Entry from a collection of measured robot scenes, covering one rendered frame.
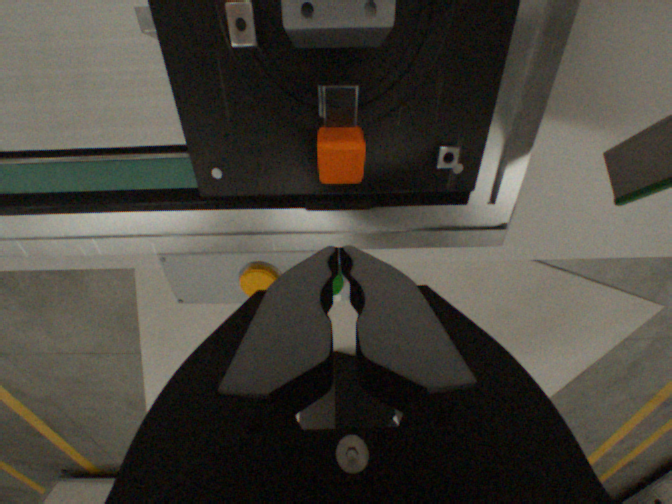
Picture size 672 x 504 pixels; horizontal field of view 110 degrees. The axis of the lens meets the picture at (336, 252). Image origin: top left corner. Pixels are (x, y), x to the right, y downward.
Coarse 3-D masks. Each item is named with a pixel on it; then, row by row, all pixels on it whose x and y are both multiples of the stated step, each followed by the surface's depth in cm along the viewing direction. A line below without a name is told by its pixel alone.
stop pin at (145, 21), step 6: (144, 6) 15; (138, 12) 15; (144, 12) 15; (150, 12) 15; (138, 18) 16; (144, 18) 16; (150, 18) 16; (144, 24) 16; (150, 24) 16; (144, 30) 16; (150, 30) 16; (150, 36) 17; (156, 36) 17
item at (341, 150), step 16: (336, 96) 10; (352, 96) 10; (336, 112) 10; (352, 112) 10; (320, 128) 11; (336, 128) 10; (352, 128) 10; (320, 144) 10; (336, 144) 10; (352, 144) 10; (320, 160) 10; (336, 160) 10; (352, 160) 10; (320, 176) 11; (336, 176) 11; (352, 176) 11
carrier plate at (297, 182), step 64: (192, 0) 15; (512, 0) 15; (192, 64) 17; (448, 64) 17; (192, 128) 18; (256, 128) 19; (384, 128) 19; (448, 128) 19; (256, 192) 21; (320, 192) 21; (384, 192) 21
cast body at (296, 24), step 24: (288, 0) 9; (312, 0) 9; (336, 0) 9; (360, 0) 9; (384, 0) 9; (288, 24) 9; (312, 24) 9; (336, 24) 9; (360, 24) 9; (384, 24) 9
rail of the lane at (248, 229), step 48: (96, 192) 30; (144, 192) 30; (192, 192) 28; (432, 192) 27; (0, 240) 24; (48, 240) 24; (96, 240) 24; (144, 240) 24; (192, 240) 24; (240, 240) 24; (288, 240) 24; (336, 240) 24; (384, 240) 24; (432, 240) 25; (480, 240) 25
